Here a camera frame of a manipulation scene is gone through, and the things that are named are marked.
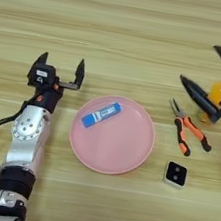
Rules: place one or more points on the blue white glue stick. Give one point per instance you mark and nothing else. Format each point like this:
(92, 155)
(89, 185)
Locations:
(101, 115)

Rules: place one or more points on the small black square white-based block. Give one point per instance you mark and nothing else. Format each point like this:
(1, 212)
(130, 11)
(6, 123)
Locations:
(176, 173)

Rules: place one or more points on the pink round plate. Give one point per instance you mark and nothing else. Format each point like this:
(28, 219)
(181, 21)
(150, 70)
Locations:
(116, 147)

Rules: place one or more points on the orange juice bottle white cap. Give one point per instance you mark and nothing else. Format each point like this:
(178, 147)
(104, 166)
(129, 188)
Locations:
(220, 91)

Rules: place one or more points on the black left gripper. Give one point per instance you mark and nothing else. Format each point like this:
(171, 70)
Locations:
(47, 97)

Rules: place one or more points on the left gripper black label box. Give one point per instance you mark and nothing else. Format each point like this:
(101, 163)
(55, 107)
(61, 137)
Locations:
(42, 74)

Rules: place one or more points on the orange black needle-nose pliers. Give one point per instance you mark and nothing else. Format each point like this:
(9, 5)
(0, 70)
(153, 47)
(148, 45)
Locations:
(185, 128)

